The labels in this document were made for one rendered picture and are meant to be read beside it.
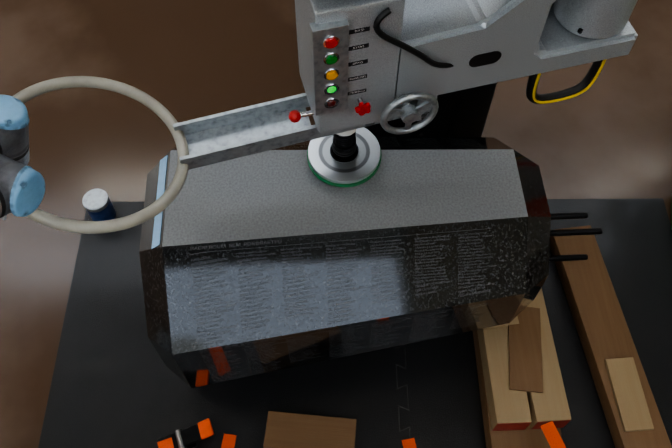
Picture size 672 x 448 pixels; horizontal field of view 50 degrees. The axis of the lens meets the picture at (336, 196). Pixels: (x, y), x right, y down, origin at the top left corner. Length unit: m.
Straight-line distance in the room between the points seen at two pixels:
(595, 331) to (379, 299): 1.00
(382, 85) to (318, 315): 0.72
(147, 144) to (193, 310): 1.32
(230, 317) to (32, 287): 1.16
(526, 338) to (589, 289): 0.40
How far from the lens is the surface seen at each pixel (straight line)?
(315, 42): 1.55
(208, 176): 2.16
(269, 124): 1.96
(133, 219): 1.78
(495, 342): 2.59
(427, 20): 1.73
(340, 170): 2.08
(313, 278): 2.07
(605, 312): 2.87
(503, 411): 2.52
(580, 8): 1.92
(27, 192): 1.44
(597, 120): 3.46
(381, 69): 1.70
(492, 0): 1.75
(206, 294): 2.09
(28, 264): 3.12
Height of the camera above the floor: 2.58
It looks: 59 degrees down
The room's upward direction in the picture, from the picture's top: straight up
